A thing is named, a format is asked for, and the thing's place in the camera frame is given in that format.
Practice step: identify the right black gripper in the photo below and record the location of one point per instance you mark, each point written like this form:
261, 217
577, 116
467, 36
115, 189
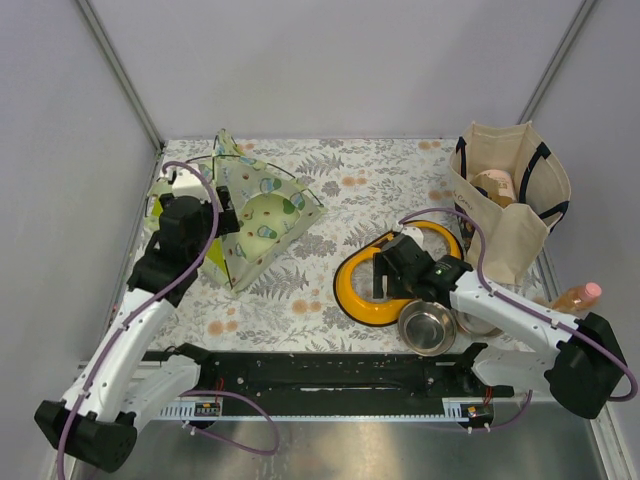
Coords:
381, 266

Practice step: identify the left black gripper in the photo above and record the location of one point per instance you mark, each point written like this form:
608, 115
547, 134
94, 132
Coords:
227, 219

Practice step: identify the yellow double bowl stand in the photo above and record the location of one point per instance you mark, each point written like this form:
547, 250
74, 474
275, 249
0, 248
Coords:
379, 308

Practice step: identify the avocado print cushion mat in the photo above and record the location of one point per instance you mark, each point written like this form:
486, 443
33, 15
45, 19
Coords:
264, 221

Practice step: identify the green avocado pet tent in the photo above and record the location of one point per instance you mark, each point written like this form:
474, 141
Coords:
247, 177

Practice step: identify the steel pet bowl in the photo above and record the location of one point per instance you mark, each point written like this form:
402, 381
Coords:
475, 326
427, 328

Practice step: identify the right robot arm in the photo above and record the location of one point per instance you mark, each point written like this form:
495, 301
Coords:
577, 361

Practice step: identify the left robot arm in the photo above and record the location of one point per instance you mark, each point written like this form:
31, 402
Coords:
99, 418

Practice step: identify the floral table mat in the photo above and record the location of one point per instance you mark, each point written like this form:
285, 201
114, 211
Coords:
365, 187

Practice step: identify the beige canvas tote bag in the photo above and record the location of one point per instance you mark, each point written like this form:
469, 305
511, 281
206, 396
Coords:
515, 234

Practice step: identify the pink cap plastic bottle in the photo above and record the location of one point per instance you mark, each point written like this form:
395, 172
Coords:
578, 299

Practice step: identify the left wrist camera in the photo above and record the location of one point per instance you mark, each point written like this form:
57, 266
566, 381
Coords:
187, 184

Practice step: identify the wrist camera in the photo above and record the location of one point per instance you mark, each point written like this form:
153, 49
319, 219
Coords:
413, 232
187, 184

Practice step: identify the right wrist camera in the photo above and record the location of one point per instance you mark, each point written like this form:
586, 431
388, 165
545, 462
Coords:
413, 232

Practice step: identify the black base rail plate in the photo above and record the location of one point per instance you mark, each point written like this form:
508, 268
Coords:
323, 386

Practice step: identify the white slotted cable duct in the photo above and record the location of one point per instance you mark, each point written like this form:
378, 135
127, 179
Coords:
191, 410

